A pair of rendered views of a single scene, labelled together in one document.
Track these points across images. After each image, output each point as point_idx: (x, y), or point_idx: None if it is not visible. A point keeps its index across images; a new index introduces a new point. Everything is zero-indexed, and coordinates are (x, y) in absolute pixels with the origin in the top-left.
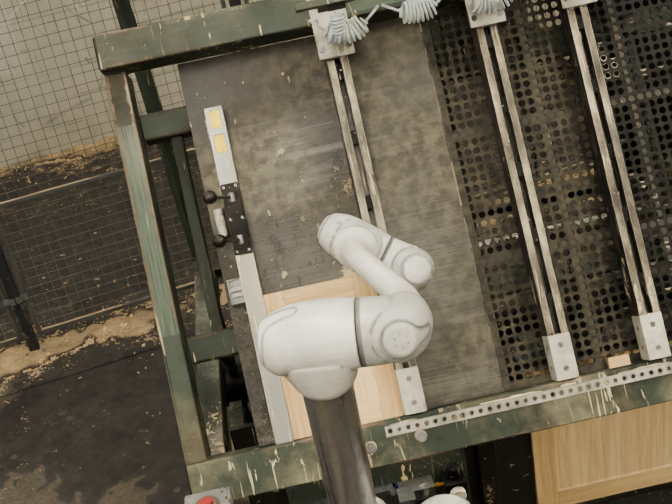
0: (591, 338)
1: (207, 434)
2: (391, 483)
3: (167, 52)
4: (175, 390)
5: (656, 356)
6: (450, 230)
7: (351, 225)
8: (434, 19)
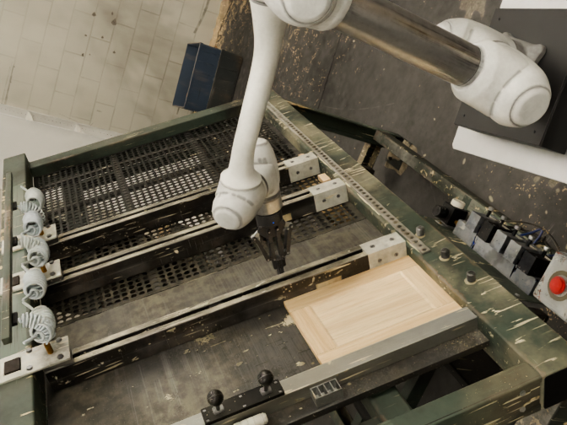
0: None
1: None
2: (472, 250)
3: None
4: (459, 406)
5: (314, 155)
6: (240, 271)
7: (219, 182)
8: None
